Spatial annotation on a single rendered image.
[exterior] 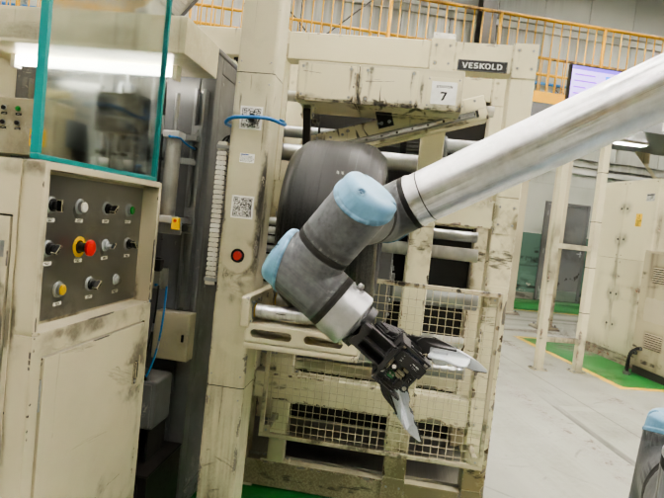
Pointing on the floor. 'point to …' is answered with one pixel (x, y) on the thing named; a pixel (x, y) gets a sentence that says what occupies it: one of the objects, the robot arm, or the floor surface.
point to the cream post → (251, 36)
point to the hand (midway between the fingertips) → (454, 405)
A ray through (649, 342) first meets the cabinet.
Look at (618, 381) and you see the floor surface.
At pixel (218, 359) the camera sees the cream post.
